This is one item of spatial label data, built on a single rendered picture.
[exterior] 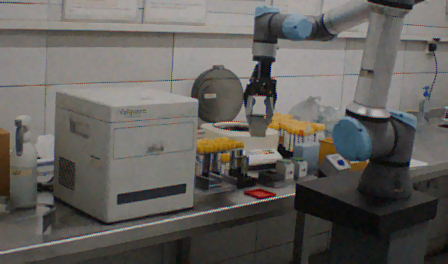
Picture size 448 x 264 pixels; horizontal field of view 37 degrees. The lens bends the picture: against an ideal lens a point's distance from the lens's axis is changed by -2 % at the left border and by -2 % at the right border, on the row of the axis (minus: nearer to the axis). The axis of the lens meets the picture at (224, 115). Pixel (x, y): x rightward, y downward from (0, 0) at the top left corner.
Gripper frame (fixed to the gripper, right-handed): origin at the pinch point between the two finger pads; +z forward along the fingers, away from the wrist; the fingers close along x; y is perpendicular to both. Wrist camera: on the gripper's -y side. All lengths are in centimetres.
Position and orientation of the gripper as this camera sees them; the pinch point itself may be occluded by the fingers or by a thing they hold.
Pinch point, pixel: (258, 121)
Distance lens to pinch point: 210.4
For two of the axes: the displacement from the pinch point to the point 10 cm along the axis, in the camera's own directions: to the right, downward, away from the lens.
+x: 9.9, 0.5, 1.1
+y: 1.0, 1.6, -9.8
